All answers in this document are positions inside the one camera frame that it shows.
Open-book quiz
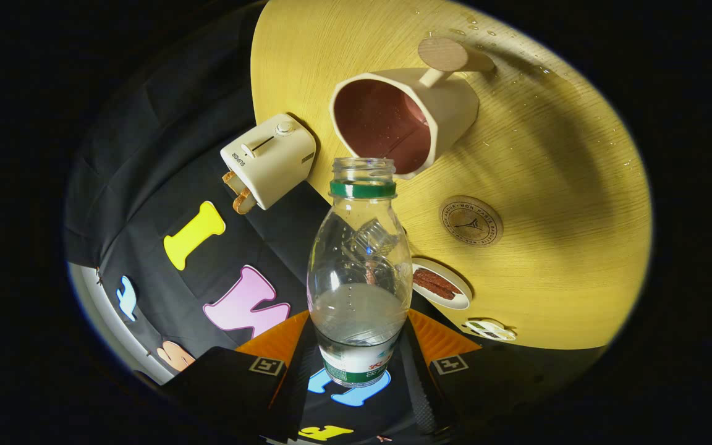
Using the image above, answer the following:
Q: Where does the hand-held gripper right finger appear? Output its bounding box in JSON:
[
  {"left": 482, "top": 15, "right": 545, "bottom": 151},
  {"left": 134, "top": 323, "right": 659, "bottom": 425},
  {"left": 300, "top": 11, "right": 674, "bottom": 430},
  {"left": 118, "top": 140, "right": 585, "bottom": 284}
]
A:
[{"left": 399, "top": 308, "right": 554, "bottom": 438}]

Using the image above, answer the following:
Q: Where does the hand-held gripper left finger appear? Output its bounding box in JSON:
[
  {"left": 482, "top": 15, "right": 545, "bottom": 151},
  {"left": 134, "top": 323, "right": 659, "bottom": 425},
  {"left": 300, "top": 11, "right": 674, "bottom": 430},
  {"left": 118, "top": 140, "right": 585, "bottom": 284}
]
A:
[{"left": 161, "top": 309, "right": 320, "bottom": 443}]

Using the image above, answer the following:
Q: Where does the clear plastic juice bottle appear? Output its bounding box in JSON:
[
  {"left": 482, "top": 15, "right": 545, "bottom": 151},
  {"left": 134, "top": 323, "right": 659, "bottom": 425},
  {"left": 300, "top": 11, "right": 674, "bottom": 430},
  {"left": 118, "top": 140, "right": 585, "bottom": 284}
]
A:
[{"left": 307, "top": 157, "right": 413, "bottom": 389}]

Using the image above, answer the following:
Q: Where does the round cork coaster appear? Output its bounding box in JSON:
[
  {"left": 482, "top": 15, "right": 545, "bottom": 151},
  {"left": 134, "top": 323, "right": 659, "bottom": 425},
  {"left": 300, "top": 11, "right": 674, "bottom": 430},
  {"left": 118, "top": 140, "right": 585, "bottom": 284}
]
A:
[{"left": 439, "top": 196, "right": 504, "bottom": 247}]

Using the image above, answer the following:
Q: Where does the beige cup with wooden handle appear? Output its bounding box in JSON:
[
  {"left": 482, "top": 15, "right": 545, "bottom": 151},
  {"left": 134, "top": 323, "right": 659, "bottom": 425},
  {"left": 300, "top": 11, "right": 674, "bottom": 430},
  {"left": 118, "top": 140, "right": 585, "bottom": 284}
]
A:
[{"left": 329, "top": 36, "right": 496, "bottom": 180}]

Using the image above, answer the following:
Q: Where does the white divided condiment tray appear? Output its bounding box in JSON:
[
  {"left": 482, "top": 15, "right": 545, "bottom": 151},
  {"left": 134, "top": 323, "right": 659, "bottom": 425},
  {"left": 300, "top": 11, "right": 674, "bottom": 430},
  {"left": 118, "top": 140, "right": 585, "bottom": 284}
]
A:
[{"left": 462, "top": 319, "right": 517, "bottom": 342}]

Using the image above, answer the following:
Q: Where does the round white plate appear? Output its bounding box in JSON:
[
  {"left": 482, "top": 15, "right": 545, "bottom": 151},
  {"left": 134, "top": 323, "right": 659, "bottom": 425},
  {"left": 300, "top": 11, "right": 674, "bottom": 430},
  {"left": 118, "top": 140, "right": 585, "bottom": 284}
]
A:
[{"left": 410, "top": 257, "right": 473, "bottom": 310}]

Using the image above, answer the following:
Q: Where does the red meat piece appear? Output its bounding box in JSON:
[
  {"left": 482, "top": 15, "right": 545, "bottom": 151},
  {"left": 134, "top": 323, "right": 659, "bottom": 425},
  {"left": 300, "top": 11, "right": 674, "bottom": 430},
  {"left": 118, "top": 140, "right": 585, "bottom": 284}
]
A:
[
  {"left": 413, "top": 275, "right": 456, "bottom": 301},
  {"left": 418, "top": 268, "right": 463, "bottom": 295}
]

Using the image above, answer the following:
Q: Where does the white toaster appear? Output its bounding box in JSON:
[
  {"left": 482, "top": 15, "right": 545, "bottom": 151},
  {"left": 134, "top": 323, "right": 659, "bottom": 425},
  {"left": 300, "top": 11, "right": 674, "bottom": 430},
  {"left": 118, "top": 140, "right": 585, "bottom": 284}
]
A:
[{"left": 220, "top": 112, "right": 318, "bottom": 211}]

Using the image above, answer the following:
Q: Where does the wooden table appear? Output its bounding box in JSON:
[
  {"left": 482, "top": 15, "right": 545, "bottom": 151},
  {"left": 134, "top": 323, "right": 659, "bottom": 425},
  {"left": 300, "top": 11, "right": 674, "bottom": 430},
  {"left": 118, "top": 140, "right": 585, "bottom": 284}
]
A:
[{"left": 250, "top": 0, "right": 653, "bottom": 350}]

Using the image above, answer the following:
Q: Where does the black backdrop cloth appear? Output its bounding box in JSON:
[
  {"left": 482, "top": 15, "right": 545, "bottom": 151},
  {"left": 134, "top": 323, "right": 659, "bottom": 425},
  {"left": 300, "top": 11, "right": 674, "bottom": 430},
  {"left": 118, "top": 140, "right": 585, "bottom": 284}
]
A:
[{"left": 66, "top": 6, "right": 604, "bottom": 445}]

